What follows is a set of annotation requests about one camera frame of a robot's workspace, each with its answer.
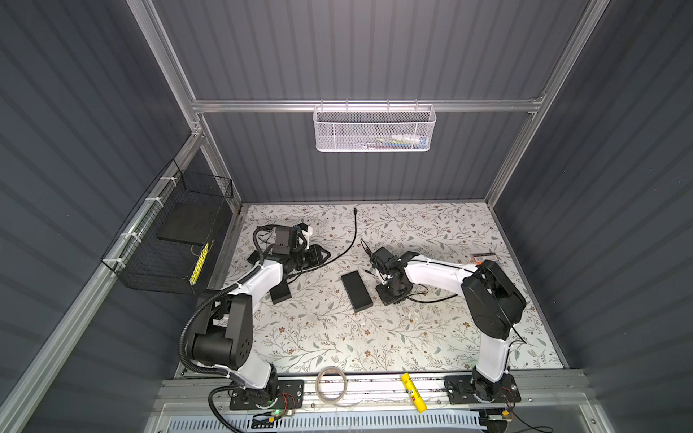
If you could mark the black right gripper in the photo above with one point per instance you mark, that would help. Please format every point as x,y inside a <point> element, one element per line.
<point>386,299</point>

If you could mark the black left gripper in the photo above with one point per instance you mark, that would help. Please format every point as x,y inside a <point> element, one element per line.
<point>314,255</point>

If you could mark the black network switch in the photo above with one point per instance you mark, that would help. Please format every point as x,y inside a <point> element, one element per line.
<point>357,292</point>
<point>280,293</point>

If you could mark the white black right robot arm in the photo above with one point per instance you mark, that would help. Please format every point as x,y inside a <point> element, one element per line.
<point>494,302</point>

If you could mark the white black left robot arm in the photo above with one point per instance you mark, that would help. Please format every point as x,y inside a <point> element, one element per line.
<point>218,338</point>

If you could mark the coloured marker pack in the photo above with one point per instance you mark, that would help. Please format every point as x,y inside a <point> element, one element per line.
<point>479,258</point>

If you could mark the yellow marker in black basket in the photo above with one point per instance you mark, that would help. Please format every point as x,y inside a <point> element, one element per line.
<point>199,265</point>

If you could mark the yellow glue stick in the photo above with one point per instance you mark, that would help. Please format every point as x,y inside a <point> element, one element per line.
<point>413,393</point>

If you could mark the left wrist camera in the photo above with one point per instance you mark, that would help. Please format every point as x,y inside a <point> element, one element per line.
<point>291,240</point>

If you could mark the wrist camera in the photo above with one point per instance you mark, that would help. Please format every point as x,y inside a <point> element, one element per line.
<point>291,240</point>
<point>383,261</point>

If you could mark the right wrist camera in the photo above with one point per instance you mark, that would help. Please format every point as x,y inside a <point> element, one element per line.
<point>383,261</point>

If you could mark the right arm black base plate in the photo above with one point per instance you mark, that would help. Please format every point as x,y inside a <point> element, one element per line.
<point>474,388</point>

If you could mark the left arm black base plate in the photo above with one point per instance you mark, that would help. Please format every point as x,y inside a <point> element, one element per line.
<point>278,395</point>

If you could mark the white wire mesh basket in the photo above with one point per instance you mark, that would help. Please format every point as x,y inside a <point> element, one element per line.
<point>374,128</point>

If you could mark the black wire mesh basket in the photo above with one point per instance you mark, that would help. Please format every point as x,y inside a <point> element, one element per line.
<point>157,250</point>

